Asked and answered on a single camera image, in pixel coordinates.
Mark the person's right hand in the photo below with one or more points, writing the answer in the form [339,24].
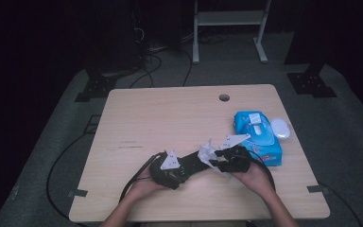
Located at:
[255,179]

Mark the blue toy car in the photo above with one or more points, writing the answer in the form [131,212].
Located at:
[197,162]

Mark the white oval pack lid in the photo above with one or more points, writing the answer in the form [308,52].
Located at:
[280,127]

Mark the blue wet wipe pack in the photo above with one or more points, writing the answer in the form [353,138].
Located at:
[264,148]

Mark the person's left hand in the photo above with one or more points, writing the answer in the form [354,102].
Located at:
[143,190]

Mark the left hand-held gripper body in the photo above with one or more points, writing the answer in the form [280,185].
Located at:
[165,176]

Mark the dark equipment cabinet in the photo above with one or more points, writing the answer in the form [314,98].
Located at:
[116,38]

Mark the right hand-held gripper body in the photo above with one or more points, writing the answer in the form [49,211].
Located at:
[239,160]

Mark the black tape strip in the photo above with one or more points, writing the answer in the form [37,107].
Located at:
[316,188]
[78,193]

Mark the black stand base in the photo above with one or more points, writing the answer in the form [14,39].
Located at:
[96,88]
[310,84]

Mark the white metal stand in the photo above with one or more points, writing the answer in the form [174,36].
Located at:
[230,18]

